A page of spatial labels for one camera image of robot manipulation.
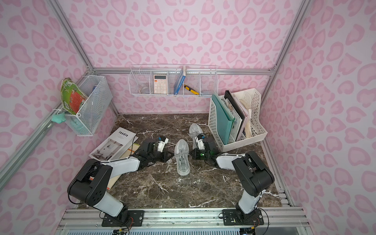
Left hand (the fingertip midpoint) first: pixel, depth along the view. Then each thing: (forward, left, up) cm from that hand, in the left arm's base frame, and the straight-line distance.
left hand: (172, 151), depth 90 cm
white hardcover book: (+5, +38, -2) cm, 39 cm away
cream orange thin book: (+5, +29, -6) cm, 30 cm away
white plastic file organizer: (+9, -36, +21) cm, 43 cm away
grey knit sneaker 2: (-2, -6, -1) cm, 6 cm away
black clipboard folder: (+24, -34, +23) cm, 48 cm away
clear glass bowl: (+33, +18, +22) cm, 44 cm away
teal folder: (+6, -29, +23) cm, 38 cm away
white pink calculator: (+36, +9, +24) cm, 44 cm away
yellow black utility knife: (+36, -12, +20) cm, 42 cm away
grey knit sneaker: (+20, -14, -4) cm, 25 cm away
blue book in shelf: (+31, -5, +29) cm, 42 cm away
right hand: (0, -10, -1) cm, 10 cm away
